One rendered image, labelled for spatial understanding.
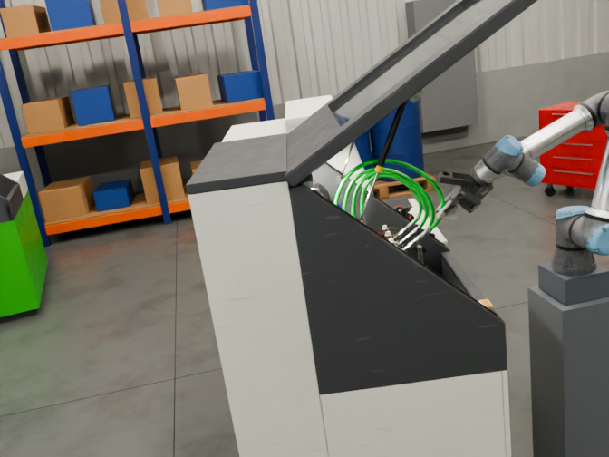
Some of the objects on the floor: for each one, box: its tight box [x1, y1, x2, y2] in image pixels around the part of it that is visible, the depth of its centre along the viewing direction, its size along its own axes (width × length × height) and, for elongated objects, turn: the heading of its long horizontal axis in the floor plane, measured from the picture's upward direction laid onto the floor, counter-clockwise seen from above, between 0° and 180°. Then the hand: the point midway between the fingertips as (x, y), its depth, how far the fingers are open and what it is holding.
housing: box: [186, 118, 329, 457], centre depth 262 cm, size 140×28×150 cm, turn 25°
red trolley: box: [539, 102, 607, 197], centre depth 595 cm, size 70×46×86 cm, turn 60°
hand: (436, 214), depth 214 cm, fingers closed
